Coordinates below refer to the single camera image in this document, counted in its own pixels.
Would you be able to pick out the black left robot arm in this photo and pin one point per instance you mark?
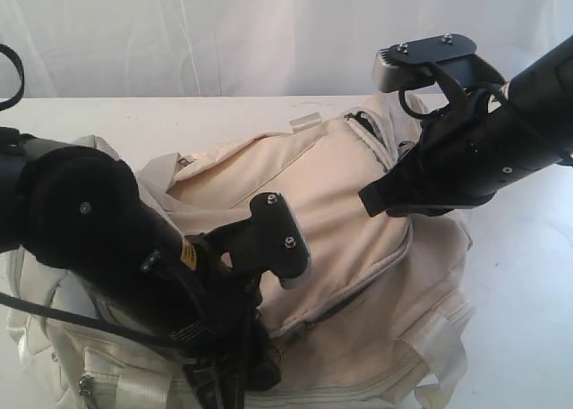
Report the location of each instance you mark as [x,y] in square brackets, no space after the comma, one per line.
[194,298]

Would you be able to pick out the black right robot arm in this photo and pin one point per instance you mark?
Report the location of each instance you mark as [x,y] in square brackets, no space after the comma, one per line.
[541,101]

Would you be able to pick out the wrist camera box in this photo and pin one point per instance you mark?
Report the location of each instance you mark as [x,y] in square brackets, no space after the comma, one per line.
[449,61]
[282,239]

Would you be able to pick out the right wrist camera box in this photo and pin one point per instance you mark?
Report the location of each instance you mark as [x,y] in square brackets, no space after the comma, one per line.
[449,61]

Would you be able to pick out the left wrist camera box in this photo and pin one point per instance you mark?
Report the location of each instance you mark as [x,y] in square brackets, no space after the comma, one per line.
[282,239]

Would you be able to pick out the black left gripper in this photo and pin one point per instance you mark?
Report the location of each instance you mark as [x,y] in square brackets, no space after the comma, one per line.
[232,354]

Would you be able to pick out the cream fabric duffel bag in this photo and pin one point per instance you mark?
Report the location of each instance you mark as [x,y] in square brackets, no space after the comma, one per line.
[379,317]

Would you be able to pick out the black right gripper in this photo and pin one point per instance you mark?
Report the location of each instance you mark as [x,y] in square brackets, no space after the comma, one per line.
[460,161]

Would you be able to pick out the white backdrop curtain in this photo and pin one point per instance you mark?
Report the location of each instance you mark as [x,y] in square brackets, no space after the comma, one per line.
[183,48]

